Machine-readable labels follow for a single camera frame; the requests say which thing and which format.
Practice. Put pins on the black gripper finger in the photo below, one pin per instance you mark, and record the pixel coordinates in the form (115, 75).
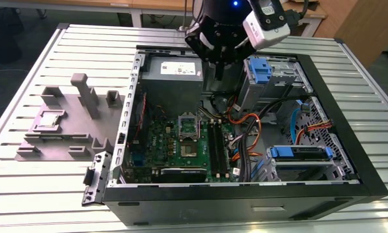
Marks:
(239, 48)
(200, 43)

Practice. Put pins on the hard disk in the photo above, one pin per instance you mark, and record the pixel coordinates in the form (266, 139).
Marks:
(282, 152)

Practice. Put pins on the metal disk bay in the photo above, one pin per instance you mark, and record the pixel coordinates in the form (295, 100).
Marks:
(302, 164)

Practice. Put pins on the blue drive latch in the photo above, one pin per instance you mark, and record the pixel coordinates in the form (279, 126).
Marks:
(260, 70)

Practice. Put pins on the grey metal drive cage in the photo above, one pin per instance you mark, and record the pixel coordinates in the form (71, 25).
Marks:
(264, 94)

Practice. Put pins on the grey power supply unit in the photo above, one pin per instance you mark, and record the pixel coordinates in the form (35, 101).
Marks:
(171, 92)

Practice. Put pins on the wooden desk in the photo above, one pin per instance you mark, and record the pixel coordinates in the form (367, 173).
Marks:
(84, 4)

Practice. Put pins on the black RAM slot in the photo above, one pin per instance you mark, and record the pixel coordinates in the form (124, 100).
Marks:
(223, 148)
(214, 148)

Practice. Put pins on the CPU socket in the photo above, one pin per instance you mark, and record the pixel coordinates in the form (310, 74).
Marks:
(191, 149)

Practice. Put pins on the green motherboard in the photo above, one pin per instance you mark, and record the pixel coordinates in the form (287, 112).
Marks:
(161, 145)

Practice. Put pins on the grey parts rack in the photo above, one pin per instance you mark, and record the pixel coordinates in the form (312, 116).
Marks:
(73, 126)

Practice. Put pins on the blue expansion slot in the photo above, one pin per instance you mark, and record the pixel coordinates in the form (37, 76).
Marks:
(137, 161)

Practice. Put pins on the black graphics card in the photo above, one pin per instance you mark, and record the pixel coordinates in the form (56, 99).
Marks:
(180, 176)

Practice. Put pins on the silver CPU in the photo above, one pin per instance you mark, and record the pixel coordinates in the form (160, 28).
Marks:
(48, 121)

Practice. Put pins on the green RAM stick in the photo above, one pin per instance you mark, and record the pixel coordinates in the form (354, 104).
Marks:
(51, 138)

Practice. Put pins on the grey expansion card latch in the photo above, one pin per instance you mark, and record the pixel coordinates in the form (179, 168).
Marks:
(99, 174)

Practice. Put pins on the black open PC case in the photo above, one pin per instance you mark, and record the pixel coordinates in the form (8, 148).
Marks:
(214, 208)

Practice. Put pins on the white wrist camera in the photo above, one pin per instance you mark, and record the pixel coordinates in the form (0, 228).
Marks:
(271, 38)

